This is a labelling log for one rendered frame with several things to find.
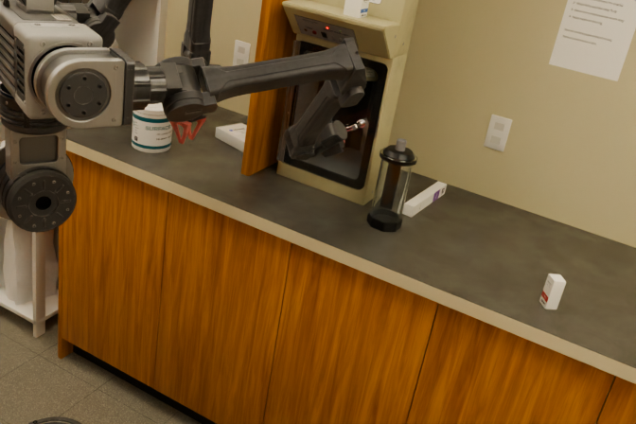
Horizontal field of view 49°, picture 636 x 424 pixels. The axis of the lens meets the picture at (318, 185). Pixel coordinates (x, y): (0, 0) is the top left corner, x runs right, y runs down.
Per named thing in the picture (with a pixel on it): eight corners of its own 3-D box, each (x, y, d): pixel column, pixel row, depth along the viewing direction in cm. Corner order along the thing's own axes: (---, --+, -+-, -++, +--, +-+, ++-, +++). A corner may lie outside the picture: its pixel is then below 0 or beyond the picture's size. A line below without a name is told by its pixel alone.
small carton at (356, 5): (350, 12, 195) (354, -9, 193) (366, 16, 194) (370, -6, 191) (343, 14, 191) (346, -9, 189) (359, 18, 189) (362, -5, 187)
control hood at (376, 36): (296, 31, 209) (301, -2, 205) (394, 58, 197) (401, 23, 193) (276, 35, 199) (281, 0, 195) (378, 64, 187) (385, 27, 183)
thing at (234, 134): (239, 132, 257) (241, 122, 256) (269, 147, 248) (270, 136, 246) (214, 136, 249) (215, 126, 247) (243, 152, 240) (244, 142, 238)
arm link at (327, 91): (331, 49, 150) (347, 94, 147) (355, 46, 152) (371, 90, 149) (278, 132, 188) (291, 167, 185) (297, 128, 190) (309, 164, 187)
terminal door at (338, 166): (279, 160, 225) (297, 39, 209) (362, 191, 214) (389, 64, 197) (278, 161, 225) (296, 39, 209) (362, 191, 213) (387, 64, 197)
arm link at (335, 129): (283, 130, 186) (292, 159, 184) (314, 110, 180) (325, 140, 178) (309, 132, 195) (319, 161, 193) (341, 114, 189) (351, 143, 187)
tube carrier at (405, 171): (376, 208, 212) (390, 144, 204) (408, 220, 208) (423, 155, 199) (360, 220, 204) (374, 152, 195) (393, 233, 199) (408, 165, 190)
